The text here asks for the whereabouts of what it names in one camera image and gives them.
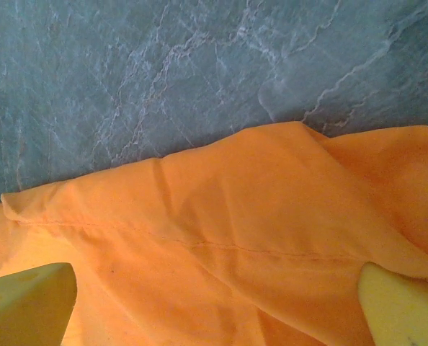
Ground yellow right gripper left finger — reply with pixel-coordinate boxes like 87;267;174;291
0;262;78;346

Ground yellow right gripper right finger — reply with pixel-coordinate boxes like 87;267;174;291
357;262;428;346

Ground orange shorts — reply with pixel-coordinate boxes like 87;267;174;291
0;121;428;346

